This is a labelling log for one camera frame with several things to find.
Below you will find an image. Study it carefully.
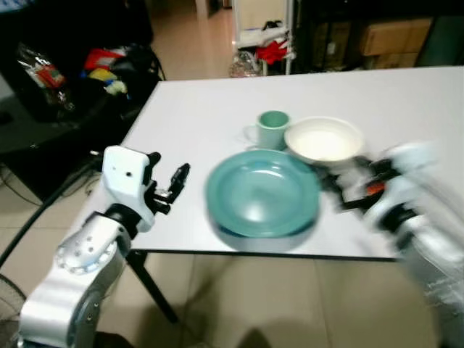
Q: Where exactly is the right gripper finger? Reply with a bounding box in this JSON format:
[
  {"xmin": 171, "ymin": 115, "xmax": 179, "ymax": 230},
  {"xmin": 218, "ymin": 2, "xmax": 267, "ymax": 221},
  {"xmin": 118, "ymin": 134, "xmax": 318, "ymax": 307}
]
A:
[
  {"xmin": 316, "ymin": 167, "xmax": 350, "ymax": 201},
  {"xmin": 335, "ymin": 194, "xmax": 372, "ymax": 214}
]

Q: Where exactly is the white ceramic bowl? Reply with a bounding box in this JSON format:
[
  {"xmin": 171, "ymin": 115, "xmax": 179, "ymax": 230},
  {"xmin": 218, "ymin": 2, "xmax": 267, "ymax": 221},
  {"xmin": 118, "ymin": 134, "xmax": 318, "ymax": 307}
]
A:
[{"xmin": 283, "ymin": 116, "xmax": 366, "ymax": 170}]

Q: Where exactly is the teal green dinner plate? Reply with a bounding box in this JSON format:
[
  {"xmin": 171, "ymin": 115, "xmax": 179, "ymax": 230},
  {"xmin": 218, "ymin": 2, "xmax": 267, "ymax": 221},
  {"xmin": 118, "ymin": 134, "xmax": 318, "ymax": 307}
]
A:
[{"xmin": 205, "ymin": 149, "xmax": 322, "ymax": 239}]

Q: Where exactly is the light green mug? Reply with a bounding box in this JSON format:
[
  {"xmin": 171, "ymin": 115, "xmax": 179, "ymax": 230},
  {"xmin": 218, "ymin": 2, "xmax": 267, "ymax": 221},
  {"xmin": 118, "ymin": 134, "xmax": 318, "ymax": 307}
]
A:
[{"xmin": 242, "ymin": 110, "xmax": 293, "ymax": 152}]

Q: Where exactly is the black bag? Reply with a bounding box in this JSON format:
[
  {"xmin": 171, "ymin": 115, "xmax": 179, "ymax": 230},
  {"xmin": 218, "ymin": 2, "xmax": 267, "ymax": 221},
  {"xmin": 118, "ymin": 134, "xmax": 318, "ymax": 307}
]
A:
[{"xmin": 78, "ymin": 43, "xmax": 167, "ymax": 118}]

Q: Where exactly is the yellow and blue packet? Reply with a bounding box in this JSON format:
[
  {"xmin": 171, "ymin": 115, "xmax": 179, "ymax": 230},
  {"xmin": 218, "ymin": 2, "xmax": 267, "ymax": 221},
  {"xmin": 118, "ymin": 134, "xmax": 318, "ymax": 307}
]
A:
[{"xmin": 87, "ymin": 69, "xmax": 129, "ymax": 96}]

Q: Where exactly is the black table leg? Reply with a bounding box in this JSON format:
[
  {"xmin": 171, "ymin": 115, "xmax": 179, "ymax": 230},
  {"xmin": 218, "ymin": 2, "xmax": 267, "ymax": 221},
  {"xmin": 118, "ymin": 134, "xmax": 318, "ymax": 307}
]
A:
[{"xmin": 126, "ymin": 250, "xmax": 179, "ymax": 324}]

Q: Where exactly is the red packet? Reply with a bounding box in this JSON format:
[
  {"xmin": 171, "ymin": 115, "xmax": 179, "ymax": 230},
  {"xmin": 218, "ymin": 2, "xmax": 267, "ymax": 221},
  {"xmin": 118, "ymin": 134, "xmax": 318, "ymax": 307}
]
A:
[{"xmin": 84, "ymin": 48, "xmax": 126, "ymax": 72}]

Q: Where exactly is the clear plastic snack bag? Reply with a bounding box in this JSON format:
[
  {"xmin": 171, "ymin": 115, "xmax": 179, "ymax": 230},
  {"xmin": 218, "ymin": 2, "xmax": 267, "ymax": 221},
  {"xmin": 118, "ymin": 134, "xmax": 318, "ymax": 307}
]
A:
[{"xmin": 17, "ymin": 43, "xmax": 75, "ymax": 111}]

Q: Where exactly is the red cloth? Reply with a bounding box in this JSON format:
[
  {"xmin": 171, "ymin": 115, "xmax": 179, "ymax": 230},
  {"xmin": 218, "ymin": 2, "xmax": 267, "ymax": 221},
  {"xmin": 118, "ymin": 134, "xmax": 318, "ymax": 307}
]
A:
[{"xmin": 254, "ymin": 39, "xmax": 290, "ymax": 66}]

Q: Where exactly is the brown cardboard box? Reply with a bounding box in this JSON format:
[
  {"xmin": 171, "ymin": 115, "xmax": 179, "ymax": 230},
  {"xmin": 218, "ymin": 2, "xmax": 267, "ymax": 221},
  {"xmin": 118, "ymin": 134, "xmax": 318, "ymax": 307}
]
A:
[{"xmin": 360, "ymin": 19, "xmax": 434, "ymax": 58}]

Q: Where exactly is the white metal rack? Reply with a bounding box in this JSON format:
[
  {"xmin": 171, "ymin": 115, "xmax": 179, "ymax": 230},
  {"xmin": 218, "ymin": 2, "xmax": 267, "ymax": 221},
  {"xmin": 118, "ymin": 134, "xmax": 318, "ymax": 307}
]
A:
[{"xmin": 231, "ymin": 0, "xmax": 295, "ymax": 76}]

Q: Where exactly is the floor fan grille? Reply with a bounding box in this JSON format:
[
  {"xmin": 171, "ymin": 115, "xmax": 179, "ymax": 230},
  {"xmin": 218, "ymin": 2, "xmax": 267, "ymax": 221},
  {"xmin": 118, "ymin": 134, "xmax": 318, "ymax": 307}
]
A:
[{"xmin": 0, "ymin": 273, "xmax": 28, "ymax": 343}]

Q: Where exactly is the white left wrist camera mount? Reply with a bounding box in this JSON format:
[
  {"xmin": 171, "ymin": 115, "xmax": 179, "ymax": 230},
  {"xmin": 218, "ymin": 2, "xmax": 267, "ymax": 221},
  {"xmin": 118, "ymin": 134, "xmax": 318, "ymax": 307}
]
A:
[{"xmin": 101, "ymin": 145, "xmax": 157, "ymax": 233}]

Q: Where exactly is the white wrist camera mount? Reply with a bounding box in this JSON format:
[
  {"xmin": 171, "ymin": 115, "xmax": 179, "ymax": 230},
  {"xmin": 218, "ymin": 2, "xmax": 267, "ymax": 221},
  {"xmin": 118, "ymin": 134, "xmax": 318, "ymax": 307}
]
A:
[
  {"xmin": 101, "ymin": 145, "xmax": 157, "ymax": 233},
  {"xmin": 376, "ymin": 141, "xmax": 442, "ymax": 220}
]

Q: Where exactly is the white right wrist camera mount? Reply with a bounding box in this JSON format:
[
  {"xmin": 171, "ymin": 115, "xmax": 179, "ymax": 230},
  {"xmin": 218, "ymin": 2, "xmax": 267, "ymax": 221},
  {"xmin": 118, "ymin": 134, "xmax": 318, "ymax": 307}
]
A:
[{"xmin": 376, "ymin": 141, "xmax": 442, "ymax": 220}]

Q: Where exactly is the black cable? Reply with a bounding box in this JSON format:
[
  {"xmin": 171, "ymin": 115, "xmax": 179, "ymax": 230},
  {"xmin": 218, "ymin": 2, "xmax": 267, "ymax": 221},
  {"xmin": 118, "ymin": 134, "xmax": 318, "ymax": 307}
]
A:
[{"xmin": 0, "ymin": 154, "xmax": 103, "ymax": 266}]

